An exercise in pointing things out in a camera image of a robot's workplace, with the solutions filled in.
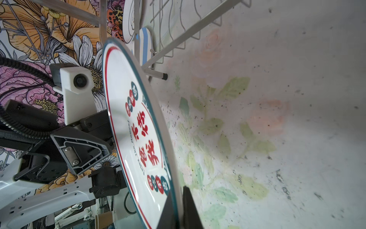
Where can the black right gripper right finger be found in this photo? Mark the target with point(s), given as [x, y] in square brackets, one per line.
[191, 219]

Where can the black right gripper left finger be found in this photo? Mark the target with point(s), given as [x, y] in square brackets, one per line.
[169, 218]

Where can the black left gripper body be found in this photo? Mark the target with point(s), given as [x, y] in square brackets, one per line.
[82, 149]

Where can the white plate with colored dots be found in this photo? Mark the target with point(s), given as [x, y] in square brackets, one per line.
[141, 137]

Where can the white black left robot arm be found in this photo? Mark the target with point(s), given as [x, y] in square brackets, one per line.
[20, 204]

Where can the blue white striped plate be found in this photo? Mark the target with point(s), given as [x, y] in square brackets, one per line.
[146, 45]

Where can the white plate with black rings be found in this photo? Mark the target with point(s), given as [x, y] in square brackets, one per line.
[128, 21]

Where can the steel wire dish rack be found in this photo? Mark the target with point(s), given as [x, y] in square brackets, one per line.
[172, 23]

